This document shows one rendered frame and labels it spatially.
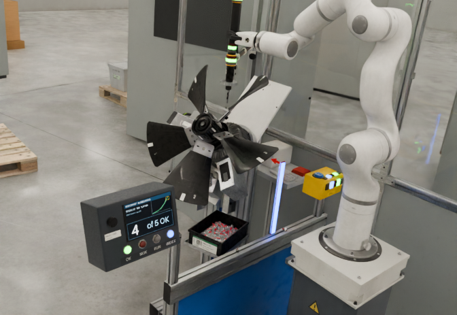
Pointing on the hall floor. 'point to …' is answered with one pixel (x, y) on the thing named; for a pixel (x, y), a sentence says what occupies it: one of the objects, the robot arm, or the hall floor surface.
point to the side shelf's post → (269, 209)
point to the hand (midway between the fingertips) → (234, 34)
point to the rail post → (170, 309)
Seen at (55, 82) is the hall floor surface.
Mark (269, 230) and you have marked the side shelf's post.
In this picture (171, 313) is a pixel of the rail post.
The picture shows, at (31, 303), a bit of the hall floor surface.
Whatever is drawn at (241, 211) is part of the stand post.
